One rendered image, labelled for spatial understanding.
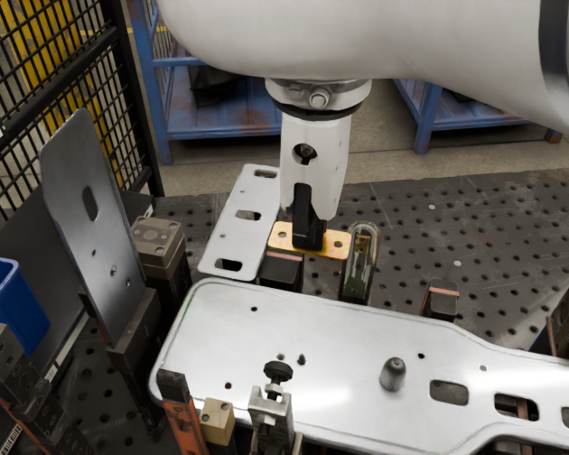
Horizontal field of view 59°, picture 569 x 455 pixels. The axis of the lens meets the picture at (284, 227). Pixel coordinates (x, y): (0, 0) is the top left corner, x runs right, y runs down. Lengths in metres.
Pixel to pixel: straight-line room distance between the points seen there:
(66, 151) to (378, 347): 0.49
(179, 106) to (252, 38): 2.57
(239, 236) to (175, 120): 1.87
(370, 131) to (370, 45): 2.68
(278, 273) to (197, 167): 1.83
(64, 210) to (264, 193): 0.46
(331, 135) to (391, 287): 0.85
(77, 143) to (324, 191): 0.30
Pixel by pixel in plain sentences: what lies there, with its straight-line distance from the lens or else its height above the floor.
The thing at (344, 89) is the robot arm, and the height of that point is 1.45.
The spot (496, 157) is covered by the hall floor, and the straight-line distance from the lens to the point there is 2.89.
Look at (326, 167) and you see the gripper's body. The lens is 0.40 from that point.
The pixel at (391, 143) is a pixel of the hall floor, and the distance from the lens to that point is 2.83.
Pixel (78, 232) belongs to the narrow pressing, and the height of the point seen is 1.22.
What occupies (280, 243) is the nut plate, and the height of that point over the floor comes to 1.25.
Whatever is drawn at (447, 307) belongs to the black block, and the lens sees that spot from 0.84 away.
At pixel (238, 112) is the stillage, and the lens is 2.73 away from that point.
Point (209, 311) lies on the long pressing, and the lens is 0.79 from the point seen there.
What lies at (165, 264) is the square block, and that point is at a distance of 0.81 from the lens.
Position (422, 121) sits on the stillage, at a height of 0.20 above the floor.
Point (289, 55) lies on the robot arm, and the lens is 0.24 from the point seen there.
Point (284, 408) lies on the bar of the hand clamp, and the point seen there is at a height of 1.21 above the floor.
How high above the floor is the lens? 1.64
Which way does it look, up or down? 46 degrees down
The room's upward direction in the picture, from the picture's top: straight up
